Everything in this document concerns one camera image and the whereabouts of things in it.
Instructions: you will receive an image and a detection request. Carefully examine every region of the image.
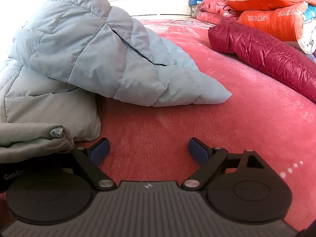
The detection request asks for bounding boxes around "orange and teal blanket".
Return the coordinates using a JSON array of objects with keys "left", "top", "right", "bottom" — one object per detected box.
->
[{"left": 223, "top": 0, "right": 316, "bottom": 55}]

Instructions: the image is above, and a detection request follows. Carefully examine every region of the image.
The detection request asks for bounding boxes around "blue storage box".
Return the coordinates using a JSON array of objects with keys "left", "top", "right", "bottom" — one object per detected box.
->
[{"left": 189, "top": 0, "right": 205, "bottom": 18}]

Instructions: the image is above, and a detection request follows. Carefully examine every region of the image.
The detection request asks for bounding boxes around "dark red down jacket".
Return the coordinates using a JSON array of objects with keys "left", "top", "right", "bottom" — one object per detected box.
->
[{"left": 208, "top": 17, "right": 316, "bottom": 103}]

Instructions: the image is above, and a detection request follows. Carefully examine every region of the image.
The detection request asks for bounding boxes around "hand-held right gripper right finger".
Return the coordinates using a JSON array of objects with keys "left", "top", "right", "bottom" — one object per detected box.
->
[{"left": 181, "top": 137, "right": 267, "bottom": 191}]

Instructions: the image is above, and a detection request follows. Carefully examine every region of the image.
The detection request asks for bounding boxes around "pink folded quilt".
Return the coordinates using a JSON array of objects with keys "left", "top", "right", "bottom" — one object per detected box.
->
[{"left": 196, "top": 0, "right": 244, "bottom": 25}]

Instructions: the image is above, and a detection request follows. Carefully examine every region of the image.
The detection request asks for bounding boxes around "light blue down jacket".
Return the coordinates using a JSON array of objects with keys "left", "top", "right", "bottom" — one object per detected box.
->
[{"left": 0, "top": 0, "right": 232, "bottom": 164}]

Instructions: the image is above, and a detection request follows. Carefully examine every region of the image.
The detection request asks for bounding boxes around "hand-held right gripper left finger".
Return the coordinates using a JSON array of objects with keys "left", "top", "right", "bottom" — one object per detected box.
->
[{"left": 71, "top": 137, "right": 117, "bottom": 191}]

